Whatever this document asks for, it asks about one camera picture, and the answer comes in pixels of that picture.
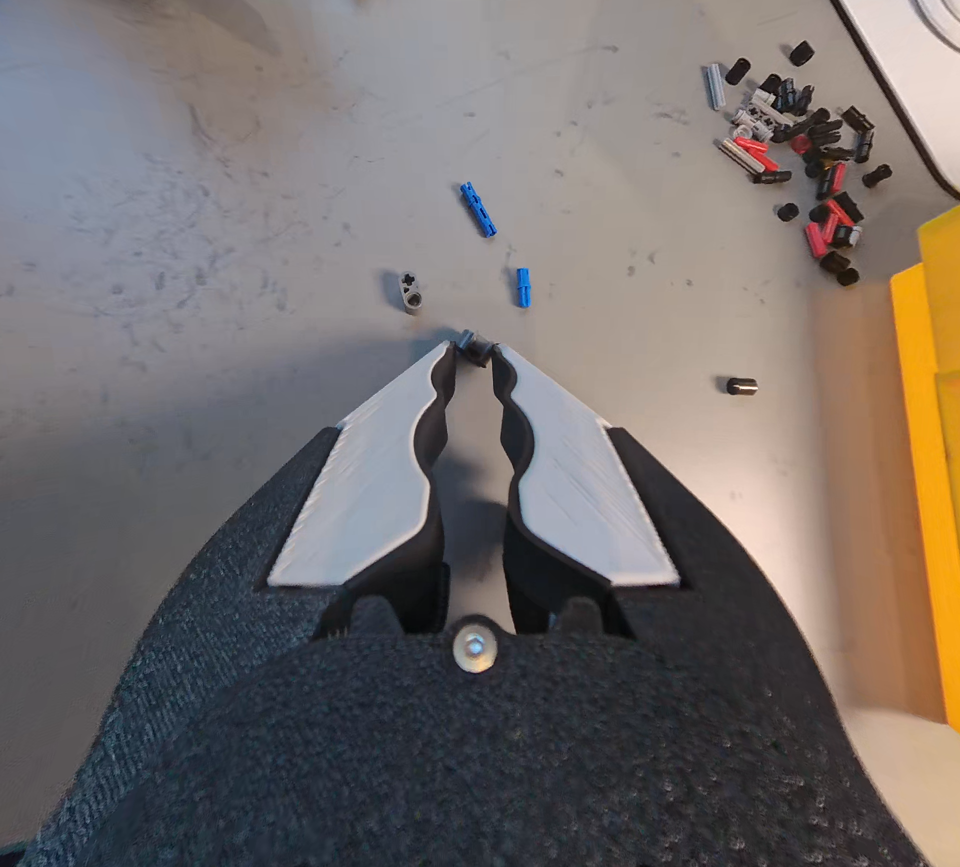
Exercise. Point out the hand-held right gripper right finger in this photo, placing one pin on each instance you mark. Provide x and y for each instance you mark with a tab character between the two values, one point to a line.
577	499

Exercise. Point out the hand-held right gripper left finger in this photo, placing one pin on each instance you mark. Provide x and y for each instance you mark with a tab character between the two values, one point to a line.
360	499

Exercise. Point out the dark grey pin connector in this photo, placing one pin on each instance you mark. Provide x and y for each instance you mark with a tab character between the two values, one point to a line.
476	349

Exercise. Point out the grey cross-hole connector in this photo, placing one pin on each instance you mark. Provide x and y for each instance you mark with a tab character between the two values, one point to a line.
409	291

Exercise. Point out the short blue pin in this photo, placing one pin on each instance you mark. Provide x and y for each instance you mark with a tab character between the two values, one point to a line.
523	286

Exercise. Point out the long blue pin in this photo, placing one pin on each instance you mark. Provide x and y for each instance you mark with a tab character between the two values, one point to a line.
478	208

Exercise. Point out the grey desk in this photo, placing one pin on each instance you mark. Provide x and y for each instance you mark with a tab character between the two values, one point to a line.
225	207

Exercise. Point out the black pin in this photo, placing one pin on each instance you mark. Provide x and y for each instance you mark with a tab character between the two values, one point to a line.
742	385

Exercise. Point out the yellow divided parts bin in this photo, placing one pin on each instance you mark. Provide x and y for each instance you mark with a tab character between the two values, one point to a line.
930	469

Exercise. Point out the pile of small toy pieces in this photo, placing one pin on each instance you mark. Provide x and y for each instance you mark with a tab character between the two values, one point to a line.
817	128

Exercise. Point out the white rounded board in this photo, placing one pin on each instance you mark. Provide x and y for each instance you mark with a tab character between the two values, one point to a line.
862	19

